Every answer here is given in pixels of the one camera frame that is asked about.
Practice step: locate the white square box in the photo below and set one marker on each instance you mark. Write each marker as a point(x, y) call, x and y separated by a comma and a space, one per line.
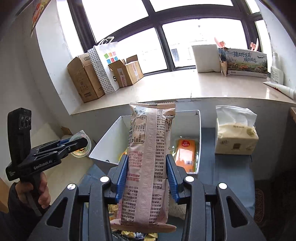
point(206, 58)

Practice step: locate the small open cardboard box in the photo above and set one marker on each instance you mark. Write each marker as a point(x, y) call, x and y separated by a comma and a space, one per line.
point(127, 72)

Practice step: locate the yellow black snack wrappers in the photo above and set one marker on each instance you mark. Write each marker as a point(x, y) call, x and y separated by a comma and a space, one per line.
point(126, 235)

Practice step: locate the clear jelly cup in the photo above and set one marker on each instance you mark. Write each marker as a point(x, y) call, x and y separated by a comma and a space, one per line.
point(84, 144)

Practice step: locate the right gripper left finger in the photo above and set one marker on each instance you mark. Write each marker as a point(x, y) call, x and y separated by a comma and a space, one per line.
point(107, 190)

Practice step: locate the white plastic bottle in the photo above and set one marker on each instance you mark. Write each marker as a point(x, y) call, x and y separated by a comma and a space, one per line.
point(276, 74)

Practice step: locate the large brown cardboard box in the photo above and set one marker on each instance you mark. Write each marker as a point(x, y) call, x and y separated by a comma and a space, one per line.
point(84, 78)

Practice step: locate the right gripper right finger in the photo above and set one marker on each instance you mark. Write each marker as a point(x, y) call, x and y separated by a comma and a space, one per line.
point(188, 190)

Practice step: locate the woven round chair seat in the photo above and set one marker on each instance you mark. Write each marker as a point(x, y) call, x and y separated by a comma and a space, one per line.
point(259, 205)

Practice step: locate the white tube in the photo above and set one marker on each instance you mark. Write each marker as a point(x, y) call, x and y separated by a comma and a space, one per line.
point(282, 88)

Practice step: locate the illustrated mushroom gift box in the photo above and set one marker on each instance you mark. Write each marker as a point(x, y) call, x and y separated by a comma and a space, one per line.
point(243, 62)

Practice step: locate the orange snack packet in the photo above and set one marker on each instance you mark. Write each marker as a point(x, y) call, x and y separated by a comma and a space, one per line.
point(186, 154)

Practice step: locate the white dotted paper bag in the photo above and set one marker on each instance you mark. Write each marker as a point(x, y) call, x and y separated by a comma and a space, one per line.
point(101, 55)

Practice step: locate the pink long snack package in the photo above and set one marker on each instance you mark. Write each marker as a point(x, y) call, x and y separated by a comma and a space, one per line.
point(144, 206)

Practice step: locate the white cardboard storage box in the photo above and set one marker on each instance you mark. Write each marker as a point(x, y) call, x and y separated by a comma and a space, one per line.
point(107, 152)

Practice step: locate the beige tissue pack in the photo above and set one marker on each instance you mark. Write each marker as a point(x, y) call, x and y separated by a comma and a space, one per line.
point(235, 130)

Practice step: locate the person's left hand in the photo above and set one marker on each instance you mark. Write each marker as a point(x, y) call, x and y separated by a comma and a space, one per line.
point(22, 188)

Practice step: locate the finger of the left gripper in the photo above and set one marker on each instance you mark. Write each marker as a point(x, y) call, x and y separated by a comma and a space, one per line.
point(48, 160)
point(49, 147)

